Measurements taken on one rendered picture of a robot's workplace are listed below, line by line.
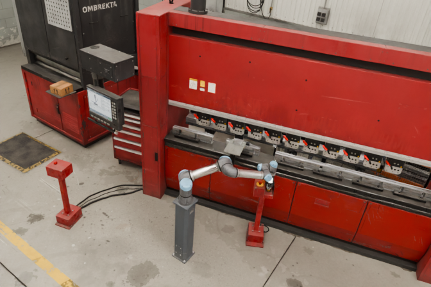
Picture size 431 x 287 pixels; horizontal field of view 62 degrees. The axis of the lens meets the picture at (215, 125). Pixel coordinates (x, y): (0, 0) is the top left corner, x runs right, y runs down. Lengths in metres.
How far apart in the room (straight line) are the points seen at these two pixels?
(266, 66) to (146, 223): 2.27
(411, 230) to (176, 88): 2.84
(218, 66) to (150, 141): 1.22
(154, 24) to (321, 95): 1.72
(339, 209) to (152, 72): 2.43
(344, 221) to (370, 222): 0.26
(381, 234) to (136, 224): 2.69
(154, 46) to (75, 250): 2.29
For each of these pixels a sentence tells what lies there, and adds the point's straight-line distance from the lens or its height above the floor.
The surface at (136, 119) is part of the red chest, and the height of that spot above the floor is 0.84.
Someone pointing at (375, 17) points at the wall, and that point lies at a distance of 7.38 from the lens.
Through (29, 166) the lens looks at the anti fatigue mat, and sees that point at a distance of 5.54.
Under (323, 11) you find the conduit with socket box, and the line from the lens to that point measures 7.50.
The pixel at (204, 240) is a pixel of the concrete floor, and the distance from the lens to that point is 4.25.
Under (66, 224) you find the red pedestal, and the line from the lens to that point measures 4.53.
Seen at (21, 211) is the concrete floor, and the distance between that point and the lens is 4.89.
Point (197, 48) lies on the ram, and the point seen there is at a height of 1.98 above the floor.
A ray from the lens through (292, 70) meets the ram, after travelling 3.51.
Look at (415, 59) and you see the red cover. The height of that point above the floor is 2.25.
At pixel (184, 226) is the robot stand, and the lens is 3.66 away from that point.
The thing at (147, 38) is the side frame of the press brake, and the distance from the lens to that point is 3.69.
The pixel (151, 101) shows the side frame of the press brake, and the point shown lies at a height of 1.37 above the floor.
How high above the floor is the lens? 3.20
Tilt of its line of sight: 31 degrees down
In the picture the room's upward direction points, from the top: 5 degrees clockwise
